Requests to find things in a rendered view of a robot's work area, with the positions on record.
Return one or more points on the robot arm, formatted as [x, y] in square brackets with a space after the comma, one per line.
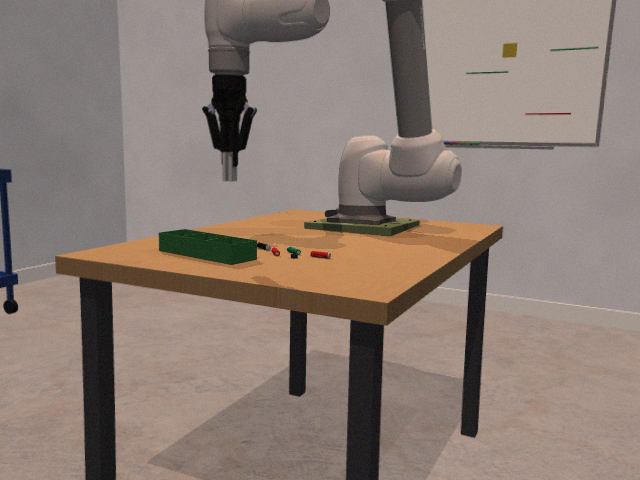
[418, 168]

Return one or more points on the green three-compartment bin rack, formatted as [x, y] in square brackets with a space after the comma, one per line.
[203, 245]

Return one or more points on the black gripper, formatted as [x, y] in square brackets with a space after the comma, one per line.
[229, 102]

